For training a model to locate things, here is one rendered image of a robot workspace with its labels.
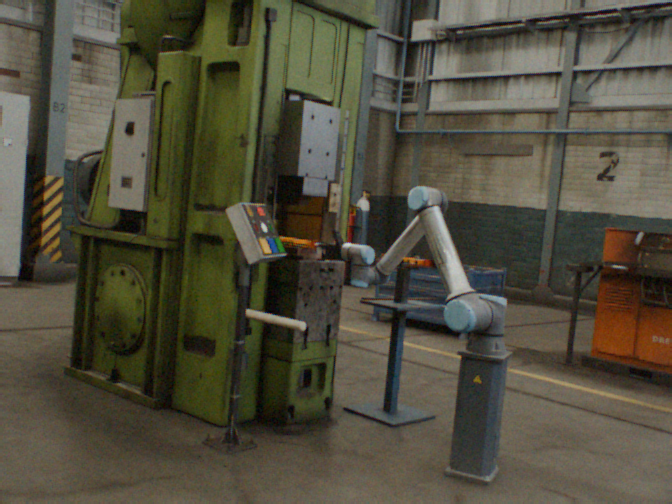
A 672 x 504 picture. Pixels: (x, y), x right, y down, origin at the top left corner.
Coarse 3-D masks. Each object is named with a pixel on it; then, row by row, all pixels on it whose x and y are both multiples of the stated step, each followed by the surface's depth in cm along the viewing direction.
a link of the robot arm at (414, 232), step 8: (416, 224) 380; (408, 232) 383; (416, 232) 381; (400, 240) 387; (408, 240) 384; (416, 240) 385; (392, 248) 391; (400, 248) 388; (408, 248) 387; (384, 256) 396; (392, 256) 391; (400, 256) 390; (376, 264) 401; (384, 264) 395; (392, 264) 394; (376, 272) 398; (384, 272) 397; (376, 280) 398; (384, 280) 402
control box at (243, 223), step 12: (240, 204) 346; (252, 204) 361; (228, 216) 348; (240, 216) 347; (252, 216) 353; (264, 216) 370; (240, 228) 347; (252, 228) 347; (240, 240) 347; (252, 240) 346; (252, 252) 346
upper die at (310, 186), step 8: (280, 176) 414; (288, 176) 410; (296, 176) 406; (280, 184) 414; (288, 184) 410; (296, 184) 406; (304, 184) 404; (312, 184) 408; (320, 184) 413; (280, 192) 414; (288, 192) 410; (296, 192) 406; (304, 192) 404; (312, 192) 409; (320, 192) 414
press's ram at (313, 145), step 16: (288, 112) 403; (304, 112) 397; (320, 112) 406; (336, 112) 416; (288, 128) 403; (304, 128) 398; (320, 128) 408; (336, 128) 418; (288, 144) 403; (304, 144) 400; (320, 144) 409; (336, 144) 420; (288, 160) 403; (304, 160) 401; (320, 160) 411; (304, 176) 403; (320, 176) 413
